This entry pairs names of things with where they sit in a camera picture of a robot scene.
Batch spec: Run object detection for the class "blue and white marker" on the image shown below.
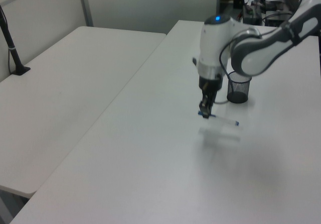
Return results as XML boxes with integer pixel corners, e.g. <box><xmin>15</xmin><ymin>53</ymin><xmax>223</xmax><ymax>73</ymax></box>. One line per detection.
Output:
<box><xmin>197</xmin><ymin>110</ymin><xmax>241</xmax><ymax>127</ymax></box>

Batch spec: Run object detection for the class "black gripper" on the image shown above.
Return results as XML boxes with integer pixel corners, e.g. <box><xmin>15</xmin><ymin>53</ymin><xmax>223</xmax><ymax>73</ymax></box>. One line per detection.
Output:
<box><xmin>199</xmin><ymin>73</ymin><xmax>223</xmax><ymax>120</ymax></box>

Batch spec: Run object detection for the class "grey partition frame post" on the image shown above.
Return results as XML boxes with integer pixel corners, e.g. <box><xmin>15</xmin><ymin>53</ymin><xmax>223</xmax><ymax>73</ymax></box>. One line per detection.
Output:
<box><xmin>76</xmin><ymin>0</ymin><xmax>94</xmax><ymax>28</ymax></box>

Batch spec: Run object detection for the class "black camera stand pole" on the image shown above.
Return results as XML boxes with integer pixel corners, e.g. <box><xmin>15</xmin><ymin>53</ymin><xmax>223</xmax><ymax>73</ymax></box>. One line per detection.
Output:
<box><xmin>0</xmin><ymin>5</ymin><xmax>32</xmax><ymax>77</ymax></box>

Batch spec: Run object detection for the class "black electronic device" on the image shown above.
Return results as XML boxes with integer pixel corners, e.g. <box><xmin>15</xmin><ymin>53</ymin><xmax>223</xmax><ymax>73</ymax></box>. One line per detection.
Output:
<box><xmin>242</xmin><ymin>4</ymin><xmax>262</xmax><ymax>26</ymax></box>

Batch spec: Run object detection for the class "black keyboard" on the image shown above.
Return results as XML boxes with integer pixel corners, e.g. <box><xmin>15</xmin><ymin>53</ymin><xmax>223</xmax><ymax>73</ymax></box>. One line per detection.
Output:
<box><xmin>282</xmin><ymin>0</ymin><xmax>301</xmax><ymax>10</ymax></box>

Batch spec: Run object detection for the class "black mesh pen cup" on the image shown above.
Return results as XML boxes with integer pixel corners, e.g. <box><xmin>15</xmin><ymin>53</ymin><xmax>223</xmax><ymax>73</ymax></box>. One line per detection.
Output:
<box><xmin>226</xmin><ymin>70</ymin><xmax>252</xmax><ymax>104</ymax></box>

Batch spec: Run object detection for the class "white side table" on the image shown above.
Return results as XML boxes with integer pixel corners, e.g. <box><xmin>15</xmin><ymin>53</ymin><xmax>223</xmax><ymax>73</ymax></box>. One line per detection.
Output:
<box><xmin>0</xmin><ymin>26</ymin><xmax>168</xmax><ymax>199</ymax></box>

